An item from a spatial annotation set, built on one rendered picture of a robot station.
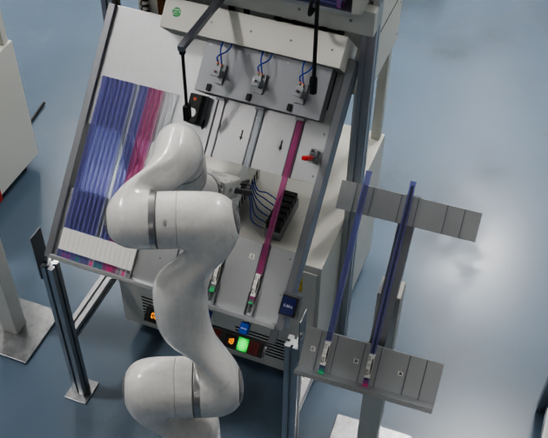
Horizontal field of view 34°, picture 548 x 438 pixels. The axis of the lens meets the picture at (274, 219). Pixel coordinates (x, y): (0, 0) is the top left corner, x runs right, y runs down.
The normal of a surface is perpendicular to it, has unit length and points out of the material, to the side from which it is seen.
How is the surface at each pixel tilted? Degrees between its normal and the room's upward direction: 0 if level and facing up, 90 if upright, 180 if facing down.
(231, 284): 46
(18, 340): 0
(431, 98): 0
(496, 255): 0
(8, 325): 90
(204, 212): 28
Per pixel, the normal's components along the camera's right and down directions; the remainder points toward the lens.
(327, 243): 0.01, -0.70
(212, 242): 0.06, 0.53
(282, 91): -0.25, -0.01
